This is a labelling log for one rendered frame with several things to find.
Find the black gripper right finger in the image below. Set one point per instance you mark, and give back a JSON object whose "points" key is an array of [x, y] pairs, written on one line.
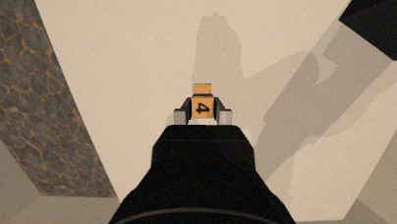
{"points": [[221, 115]]}

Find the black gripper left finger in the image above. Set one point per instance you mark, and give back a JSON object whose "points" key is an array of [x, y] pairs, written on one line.
{"points": [[184, 114]]}

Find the orange rectangular tray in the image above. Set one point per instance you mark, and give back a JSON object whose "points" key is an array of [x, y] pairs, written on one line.
{"points": [[202, 88]]}

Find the orange cube with number 4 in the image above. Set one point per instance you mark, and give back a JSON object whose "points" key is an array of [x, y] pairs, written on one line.
{"points": [[202, 105]]}

